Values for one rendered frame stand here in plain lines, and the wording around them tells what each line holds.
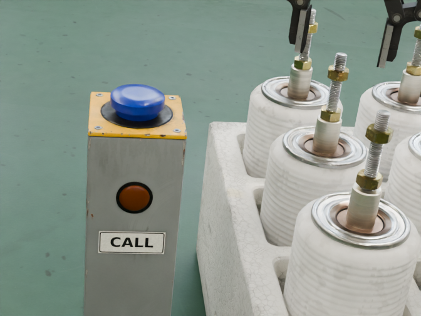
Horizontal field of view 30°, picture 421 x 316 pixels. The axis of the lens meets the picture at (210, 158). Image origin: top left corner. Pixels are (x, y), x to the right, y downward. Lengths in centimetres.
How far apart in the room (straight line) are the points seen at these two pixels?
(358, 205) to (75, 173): 61
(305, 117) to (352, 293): 24
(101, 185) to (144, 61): 97
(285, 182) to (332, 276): 13
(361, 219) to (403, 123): 23
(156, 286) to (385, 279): 18
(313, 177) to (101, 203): 19
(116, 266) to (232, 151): 26
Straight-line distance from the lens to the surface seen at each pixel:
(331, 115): 69
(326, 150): 70
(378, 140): 57
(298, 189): 68
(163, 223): 59
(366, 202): 59
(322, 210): 61
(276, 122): 78
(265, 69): 155
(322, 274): 59
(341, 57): 67
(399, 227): 61
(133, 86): 59
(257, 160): 81
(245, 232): 70
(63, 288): 92
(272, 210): 71
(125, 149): 56
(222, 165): 80
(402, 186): 73
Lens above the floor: 57
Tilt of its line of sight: 28 degrees down
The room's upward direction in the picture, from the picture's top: 6 degrees clockwise
